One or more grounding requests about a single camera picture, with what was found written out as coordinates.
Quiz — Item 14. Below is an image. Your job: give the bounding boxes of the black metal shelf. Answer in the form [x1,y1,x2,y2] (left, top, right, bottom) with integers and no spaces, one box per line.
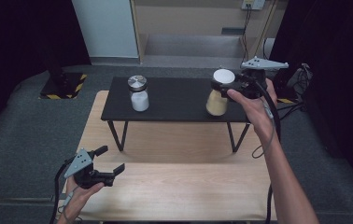
[100,77,251,153]

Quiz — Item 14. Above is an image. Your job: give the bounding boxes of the black power cable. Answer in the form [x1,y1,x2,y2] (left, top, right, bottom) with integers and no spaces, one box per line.
[241,6,252,63]

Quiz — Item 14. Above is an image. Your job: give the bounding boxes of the white-lid glass jar yellow grains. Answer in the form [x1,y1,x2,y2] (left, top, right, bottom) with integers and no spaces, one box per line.
[205,68,237,117]

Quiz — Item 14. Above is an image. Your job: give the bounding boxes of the white panel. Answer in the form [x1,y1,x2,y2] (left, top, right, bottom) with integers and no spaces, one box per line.
[71,0,140,59]

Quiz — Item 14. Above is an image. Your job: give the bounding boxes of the person's right hand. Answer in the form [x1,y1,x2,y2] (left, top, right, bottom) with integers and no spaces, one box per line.
[226,77,280,141]

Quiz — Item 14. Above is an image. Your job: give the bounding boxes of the blue-grey wall label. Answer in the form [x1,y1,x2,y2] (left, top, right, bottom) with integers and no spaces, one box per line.
[220,27,246,35]

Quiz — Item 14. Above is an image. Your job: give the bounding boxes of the black curtain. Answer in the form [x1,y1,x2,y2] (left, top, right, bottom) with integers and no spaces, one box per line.
[0,0,92,144]
[269,0,353,188]

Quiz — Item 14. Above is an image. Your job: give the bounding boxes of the beige wooden frame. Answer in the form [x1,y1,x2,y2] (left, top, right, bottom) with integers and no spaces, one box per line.
[130,0,280,64]

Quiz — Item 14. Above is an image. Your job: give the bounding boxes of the white wall outlet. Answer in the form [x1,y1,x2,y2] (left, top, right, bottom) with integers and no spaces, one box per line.
[241,0,266,11]

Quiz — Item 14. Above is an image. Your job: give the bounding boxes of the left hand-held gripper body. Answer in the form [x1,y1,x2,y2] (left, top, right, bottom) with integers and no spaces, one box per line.
[64,147,115,190]

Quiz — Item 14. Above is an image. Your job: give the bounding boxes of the thin grey gripper cable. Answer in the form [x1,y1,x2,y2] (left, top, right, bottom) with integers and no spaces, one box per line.
[60,186,81,224]
[251,101,275,160]

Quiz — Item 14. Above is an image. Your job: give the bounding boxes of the black stand with striped base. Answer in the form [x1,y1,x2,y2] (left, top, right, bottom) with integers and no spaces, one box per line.
[38,46,89,101]

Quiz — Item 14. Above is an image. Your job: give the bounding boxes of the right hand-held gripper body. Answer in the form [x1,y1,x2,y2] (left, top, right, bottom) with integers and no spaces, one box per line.
[235,56,290,100]

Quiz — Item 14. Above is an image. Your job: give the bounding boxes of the thick black gripper cable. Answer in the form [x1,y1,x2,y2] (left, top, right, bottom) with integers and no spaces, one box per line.
[49,157,76,224]
[253,79,283,224]

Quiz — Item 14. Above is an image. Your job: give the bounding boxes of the black floor cable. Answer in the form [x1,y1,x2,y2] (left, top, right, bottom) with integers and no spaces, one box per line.
[276,101,307,121]

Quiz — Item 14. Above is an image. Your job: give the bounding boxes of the steel-lid glass jar white powder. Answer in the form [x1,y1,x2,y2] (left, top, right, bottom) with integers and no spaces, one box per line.
[127,75,150,112]

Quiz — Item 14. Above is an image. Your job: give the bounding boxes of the person's left hand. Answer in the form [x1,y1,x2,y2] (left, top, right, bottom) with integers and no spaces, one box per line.
[59,176,106,219]

